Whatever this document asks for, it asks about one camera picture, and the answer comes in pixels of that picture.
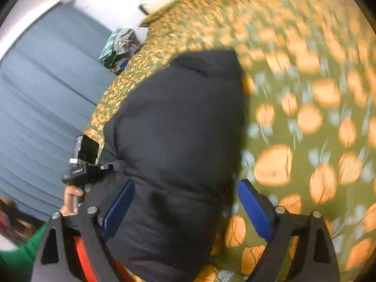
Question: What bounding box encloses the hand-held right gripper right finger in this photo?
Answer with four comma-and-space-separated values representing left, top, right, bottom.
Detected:
237, 179, 341, 282

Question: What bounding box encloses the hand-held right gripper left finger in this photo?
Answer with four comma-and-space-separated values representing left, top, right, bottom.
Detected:
31, 179, 136, 282

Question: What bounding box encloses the black puffer jacket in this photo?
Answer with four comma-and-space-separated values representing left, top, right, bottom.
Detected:
84, 50, 247, 282

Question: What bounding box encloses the person's left hand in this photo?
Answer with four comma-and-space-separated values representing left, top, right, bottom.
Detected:
60, 186, 86, 216

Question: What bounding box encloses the orange red object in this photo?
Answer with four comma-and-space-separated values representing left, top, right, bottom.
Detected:
75, 236, 133, 282

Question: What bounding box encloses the grey blue curtain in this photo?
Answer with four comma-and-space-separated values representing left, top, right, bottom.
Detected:
0, 4, 118, 221

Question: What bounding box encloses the dark patterned cloth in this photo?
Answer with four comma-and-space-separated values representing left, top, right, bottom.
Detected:
0, 197, 39, 241

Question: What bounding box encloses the pile of patterned cloths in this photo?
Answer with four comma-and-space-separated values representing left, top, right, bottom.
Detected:
98, 28, 144, 74

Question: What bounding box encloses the orange floral bed sheet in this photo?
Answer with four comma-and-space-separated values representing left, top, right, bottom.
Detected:
84, 0, 376, 282

